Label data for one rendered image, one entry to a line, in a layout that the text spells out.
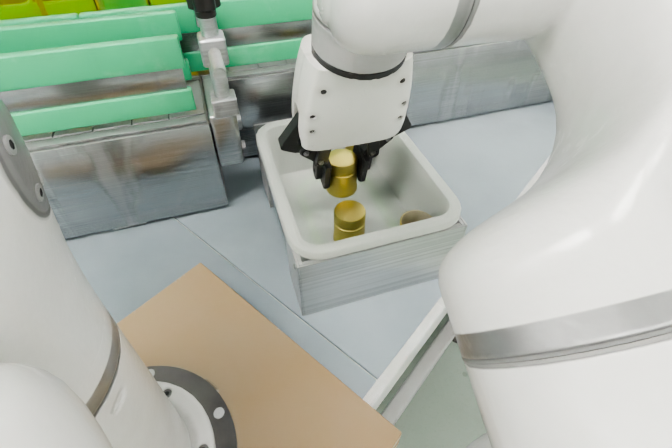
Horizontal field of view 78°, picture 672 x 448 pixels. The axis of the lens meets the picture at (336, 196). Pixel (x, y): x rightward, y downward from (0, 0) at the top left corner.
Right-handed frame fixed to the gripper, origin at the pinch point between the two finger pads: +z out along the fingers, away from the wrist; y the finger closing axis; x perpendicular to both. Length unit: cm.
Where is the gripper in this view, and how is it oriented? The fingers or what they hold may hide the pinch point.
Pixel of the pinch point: (342, 164)
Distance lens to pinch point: 45.0
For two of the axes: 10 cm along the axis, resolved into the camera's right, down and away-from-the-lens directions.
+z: -0.8, 5.5, 8.3
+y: -9.6, 1.9, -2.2
